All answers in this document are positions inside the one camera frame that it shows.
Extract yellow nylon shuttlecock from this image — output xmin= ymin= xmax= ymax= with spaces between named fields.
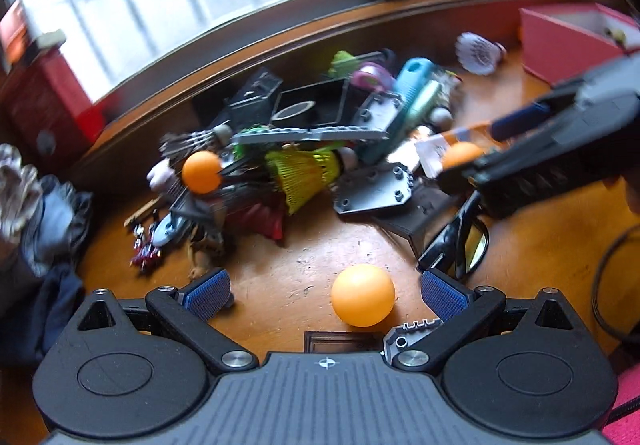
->
xmin=264 ymin=147 xmax=359 ymax=216

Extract spotted white cloth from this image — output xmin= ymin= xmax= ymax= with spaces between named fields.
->
xmin=0 ymin=144 xmax=44 ymax=237

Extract black cable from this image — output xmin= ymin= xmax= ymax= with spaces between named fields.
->
xmin=591 ymin=224 xmax=640 ymax=342

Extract black box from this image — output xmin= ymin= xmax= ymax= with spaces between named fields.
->
xmin=226 ymin=69 xmax=284 ymax=126

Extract teal tool handle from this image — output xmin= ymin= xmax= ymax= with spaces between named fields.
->
xmin=384 ymin=57 xmax=447 ymax=136

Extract light blue plastic piece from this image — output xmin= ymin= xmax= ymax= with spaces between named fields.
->
xmin=149 ymin=212 xmax=194 ymax=247

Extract pink shoebox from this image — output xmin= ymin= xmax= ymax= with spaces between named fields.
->
xmin=518 ymin=2 xmax=640 ymax=86

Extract blue jeans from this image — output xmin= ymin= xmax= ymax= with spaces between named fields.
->
xmin=19 ymin=174 xmax=94 ymax=277

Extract pink cloth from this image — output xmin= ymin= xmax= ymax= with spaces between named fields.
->
xmin=599 ymin=367 xmax=640 ymax=445

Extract black feather shuttlecock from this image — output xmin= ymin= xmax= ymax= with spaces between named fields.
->
xmin=159 ymin=124 xmax=234 ymax=156

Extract brown toy figure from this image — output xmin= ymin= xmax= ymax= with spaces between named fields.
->
xmin=186 ymin=219 xmax=229 ymax=279

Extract white plastic tube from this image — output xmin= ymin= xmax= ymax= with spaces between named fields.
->
xmin=400 ymin=80 xmax=449 ymax=126

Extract black sunglasses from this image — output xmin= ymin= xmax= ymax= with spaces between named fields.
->
xmin=416 ymin=189 xmax=492 ymax=284

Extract dark navy cloth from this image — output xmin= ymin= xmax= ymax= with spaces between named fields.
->
xmin=0 ymin=264 xmax=87 ymax=367

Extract white pink plush piece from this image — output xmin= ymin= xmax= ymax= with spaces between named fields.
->
xmin=146 ymin=159 xmax=177 ymax=192

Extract dark red cloth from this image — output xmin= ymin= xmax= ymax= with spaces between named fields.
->
xmin=224 ymin=191 xmax=287 ymax=243

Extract black plastic tray piece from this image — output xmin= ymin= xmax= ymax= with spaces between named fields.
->
xmin=374 ymin=184 xmax=454 ymax=259

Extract orange white snack packet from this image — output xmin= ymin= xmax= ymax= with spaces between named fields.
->
xmin=414 ymin=122 xmax=497 ymax=179

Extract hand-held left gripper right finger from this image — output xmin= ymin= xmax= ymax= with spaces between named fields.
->
xmin=392 ymin=269 xmax=586 ymax=374

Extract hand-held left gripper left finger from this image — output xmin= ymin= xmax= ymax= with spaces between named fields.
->
xmin=75 ymin=267 xmax=262 ymax=374

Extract green nylon shuttlecock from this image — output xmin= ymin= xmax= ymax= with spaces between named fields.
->
xmin=329 ymin=51 xmax=362 ymax=76

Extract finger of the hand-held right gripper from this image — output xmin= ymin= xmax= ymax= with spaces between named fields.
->
xmin=489 ymin=84 xmax=587 ymax=142
xmin=462 ymin=124 xmax=617 ymax=222

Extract pink tape roll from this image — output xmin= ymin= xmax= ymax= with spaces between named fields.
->
xmin=349 ymin=63 xmax=397 ymax=94

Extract white feather shuttlecock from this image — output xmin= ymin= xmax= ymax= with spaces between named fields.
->
xmin=455 ymin=32 xmax=507 ymax=76

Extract red gift box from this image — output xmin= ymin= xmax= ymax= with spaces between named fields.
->
xmin=0 ymin=5 xmax=107 ymax=162

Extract red toy robot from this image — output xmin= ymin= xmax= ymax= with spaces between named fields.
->
xmin=129 ymin=221 xmax=164 ymax=272

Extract wooden clothespin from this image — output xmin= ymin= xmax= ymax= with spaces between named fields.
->
xmin=123 ymin=204 xmax=163 ymax=229

